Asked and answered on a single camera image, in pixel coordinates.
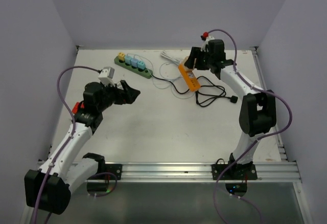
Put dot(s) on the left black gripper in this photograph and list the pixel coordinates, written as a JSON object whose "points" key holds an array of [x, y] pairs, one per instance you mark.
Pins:
{"points": [[126, 95]]}

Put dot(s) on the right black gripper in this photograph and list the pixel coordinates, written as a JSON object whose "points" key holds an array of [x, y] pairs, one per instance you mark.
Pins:
{"points": [[196, 54]]}

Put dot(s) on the orange power strip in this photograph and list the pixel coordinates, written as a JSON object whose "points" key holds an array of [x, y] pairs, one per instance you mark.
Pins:
{"points": [[190, 79]]}

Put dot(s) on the green power strip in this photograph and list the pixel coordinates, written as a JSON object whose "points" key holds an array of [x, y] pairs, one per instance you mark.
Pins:
{"points": [[147, 73]]}

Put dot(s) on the teal plug adapter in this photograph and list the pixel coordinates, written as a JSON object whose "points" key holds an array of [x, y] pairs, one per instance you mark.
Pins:
{"points": [[141, 65], [127, 59]]}

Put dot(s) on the beige cube plug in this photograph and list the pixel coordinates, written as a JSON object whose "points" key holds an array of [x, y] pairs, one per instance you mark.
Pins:
{"points": [[188, 64]]}

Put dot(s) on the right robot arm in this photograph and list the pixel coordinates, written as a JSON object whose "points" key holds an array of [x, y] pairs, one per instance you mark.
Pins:
{"points": [[258, 109]]}

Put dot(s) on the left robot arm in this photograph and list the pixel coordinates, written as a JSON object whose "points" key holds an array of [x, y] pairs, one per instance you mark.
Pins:
{"points": [[50, 187]]}

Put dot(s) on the light blue plug adapter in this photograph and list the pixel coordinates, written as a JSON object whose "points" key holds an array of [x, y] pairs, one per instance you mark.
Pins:
{"points": [[134, 62]]}

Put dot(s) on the yellow plug adapter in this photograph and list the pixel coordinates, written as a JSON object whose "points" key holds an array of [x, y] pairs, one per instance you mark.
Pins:
{"points": [[121, 56]]}

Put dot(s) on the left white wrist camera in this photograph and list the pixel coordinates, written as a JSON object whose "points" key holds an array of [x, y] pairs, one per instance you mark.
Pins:
{"points": [[106, 75]]}

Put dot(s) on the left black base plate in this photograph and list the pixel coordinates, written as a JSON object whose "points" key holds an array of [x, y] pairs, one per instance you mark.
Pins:
{"points": [[115, 169]]}

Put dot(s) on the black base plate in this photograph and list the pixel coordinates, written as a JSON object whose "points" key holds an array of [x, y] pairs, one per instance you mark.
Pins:
{"points": [[236, 172], [115, 169]]}

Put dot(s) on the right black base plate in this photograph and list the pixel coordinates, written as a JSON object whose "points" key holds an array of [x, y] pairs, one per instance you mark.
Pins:
{"points": [[236, 172]]}

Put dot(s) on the aluminium frame rail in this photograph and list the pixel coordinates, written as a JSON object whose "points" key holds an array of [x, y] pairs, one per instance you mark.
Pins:
{"points": [[268, 172]]}

